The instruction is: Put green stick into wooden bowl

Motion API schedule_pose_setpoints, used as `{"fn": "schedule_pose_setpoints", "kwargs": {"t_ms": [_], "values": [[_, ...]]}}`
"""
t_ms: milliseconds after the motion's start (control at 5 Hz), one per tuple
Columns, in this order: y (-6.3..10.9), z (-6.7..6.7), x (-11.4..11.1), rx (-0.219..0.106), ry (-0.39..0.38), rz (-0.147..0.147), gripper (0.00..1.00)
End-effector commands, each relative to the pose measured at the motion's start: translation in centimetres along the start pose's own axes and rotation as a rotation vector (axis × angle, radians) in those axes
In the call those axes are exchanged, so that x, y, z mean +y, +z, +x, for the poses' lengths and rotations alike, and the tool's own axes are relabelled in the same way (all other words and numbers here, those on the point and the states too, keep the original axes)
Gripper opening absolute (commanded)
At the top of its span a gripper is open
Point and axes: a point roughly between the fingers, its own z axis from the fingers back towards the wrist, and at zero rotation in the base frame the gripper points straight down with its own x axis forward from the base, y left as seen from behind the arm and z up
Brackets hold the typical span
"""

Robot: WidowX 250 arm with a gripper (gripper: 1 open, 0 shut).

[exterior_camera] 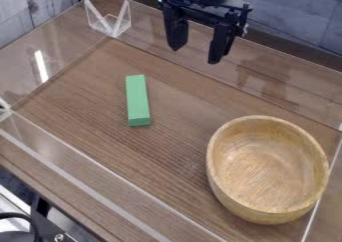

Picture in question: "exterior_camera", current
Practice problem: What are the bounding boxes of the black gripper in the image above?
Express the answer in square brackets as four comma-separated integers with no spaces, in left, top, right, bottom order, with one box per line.
[161,0,252,64]

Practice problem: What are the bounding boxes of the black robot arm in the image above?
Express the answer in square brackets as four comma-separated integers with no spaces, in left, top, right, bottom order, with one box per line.
[159,0,252,64]

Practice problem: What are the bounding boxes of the black table frame bracket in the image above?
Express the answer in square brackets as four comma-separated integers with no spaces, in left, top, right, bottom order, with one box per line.
[30,196,89,242]

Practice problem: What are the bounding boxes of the wooden bowl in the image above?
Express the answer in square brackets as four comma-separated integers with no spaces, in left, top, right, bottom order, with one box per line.
[205,115,328,225]

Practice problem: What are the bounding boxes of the clear acrylic enclosure walls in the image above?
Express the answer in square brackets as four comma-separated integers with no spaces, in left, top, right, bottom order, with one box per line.
[0,1,342,242]

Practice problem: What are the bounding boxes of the black cable lower left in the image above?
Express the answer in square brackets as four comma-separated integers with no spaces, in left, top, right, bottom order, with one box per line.
[0,212,37,242]

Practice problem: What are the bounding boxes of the green rectangular stick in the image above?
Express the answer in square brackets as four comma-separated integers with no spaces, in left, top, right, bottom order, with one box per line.
[125,74,151,127]

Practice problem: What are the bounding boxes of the clear acrylic corner bracket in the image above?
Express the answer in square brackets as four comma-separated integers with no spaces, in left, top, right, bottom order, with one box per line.
[84,0,131,38]

